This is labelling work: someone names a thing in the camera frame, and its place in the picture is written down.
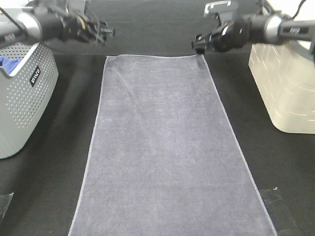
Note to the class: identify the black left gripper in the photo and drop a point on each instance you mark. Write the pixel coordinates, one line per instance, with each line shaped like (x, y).
(80, 24)

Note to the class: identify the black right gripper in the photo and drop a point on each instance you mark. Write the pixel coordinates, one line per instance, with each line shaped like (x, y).
(232, 31)

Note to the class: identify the grey microfiber towel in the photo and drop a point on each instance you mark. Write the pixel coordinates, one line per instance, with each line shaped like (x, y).
(164, 159)

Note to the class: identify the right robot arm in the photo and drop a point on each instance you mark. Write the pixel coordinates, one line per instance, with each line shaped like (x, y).
(267, 26)

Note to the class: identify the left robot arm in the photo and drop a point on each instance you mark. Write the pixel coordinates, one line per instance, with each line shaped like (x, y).
(43, 20)

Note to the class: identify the blue towel in basket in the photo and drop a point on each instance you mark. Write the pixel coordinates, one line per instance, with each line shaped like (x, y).
(9, 64)

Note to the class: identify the cream plastic storage basket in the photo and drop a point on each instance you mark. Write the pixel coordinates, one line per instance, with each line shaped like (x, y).
(286, 82)

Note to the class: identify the grey perforated laundry basket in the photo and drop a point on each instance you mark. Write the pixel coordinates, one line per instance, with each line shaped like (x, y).
(25, 91)

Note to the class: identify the clear tape strip right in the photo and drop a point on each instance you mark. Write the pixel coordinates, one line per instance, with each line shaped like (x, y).
(279, 213)

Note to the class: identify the clear tape strip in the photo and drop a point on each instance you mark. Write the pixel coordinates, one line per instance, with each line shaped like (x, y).
(5, 201)
(279, 213)

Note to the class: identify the clear tape strip left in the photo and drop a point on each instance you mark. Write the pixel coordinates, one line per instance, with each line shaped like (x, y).
(5, 201)

